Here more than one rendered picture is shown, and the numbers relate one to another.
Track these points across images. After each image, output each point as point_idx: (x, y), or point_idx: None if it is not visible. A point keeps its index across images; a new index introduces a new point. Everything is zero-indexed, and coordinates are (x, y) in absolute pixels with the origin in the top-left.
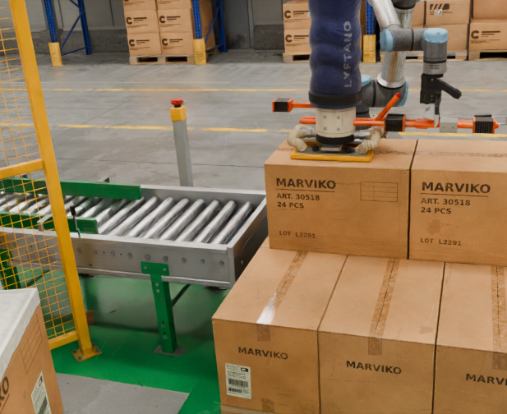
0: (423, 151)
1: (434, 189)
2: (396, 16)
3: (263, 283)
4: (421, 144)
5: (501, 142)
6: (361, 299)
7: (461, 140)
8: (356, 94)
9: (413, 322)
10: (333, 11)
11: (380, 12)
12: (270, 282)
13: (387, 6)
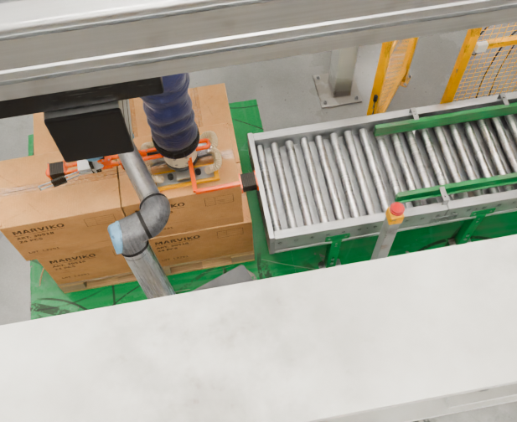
0: (111, 177)
1: None
2: (121, 154)
3: (213, 121)
4: (116, 194)
5: (49, 214)
6: (146, 126)
7: (83, 211)
8: None
9: None
10: None
11: (137, 155)
12: (209, 123)
13: (132, 162)
